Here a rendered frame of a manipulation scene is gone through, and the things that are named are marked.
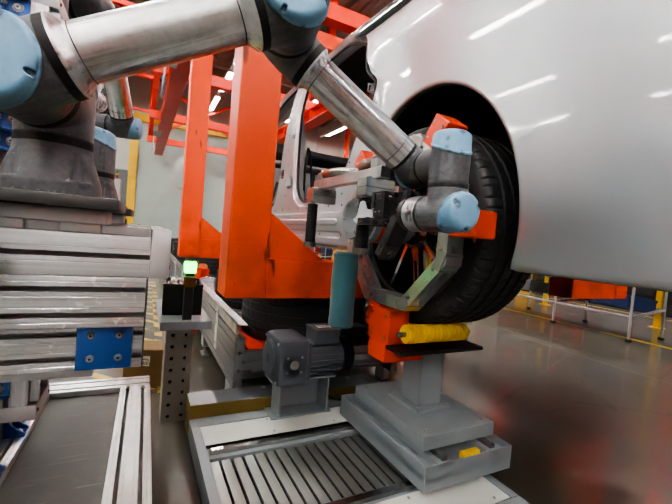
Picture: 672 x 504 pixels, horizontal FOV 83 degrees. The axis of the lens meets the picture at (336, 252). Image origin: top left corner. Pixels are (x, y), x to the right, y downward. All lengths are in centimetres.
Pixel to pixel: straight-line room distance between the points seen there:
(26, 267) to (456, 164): 75
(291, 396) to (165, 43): 134
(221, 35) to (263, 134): 90
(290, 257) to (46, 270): 98
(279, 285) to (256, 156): 52
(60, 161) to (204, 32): 32
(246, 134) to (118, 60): 90
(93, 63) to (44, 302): 39
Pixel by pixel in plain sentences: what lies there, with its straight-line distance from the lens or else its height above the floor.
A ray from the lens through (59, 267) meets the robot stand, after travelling 78.
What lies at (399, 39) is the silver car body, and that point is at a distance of 164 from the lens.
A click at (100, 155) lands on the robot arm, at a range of 129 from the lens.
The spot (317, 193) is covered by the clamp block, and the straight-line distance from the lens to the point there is 129.
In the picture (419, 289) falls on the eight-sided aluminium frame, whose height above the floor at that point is 66.
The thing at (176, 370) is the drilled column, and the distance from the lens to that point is 169.
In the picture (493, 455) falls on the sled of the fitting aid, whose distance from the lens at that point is 143.
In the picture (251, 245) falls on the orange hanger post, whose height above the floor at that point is 73.
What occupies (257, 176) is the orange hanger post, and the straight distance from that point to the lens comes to 152.
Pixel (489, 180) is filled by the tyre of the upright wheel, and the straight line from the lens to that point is 111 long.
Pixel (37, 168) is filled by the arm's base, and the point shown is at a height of 86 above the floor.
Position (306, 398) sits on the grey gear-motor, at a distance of 169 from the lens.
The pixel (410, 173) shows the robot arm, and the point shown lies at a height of 94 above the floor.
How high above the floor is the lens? 79
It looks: 2 degrees down
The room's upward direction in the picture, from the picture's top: 5 degrees clockwise
